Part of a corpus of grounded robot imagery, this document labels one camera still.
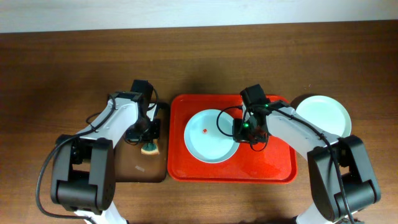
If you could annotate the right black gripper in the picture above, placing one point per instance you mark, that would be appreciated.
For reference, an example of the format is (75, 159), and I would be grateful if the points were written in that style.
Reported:
(244, 135)

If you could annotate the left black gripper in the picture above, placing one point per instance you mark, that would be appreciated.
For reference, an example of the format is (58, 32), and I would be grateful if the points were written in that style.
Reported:
(144, 134)

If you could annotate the green and yellow sponge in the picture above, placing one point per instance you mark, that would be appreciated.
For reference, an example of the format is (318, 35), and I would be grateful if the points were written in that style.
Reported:
(150, 148)

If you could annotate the pale blue plate top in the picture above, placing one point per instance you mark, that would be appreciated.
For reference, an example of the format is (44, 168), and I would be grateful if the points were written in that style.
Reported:
(207, 136)

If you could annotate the pale blue plate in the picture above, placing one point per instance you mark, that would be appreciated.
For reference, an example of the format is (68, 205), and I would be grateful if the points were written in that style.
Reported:
(327, 114)
(207, 136)

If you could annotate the pale blue plate bottom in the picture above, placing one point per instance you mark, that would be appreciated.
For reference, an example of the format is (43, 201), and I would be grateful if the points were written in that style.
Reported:
(327, 114)

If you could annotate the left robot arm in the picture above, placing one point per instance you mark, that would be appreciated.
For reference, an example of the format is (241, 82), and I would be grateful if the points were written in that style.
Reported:
(83, 174)

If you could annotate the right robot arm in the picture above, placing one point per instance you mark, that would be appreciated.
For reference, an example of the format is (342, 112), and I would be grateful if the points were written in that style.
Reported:
(342, 179)

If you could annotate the black rectangular tray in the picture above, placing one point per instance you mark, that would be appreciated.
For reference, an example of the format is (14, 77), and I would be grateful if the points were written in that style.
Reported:
(131, 165)

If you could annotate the red plastic tray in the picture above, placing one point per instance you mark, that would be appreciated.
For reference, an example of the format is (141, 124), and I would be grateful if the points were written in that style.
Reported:
(274, 164)

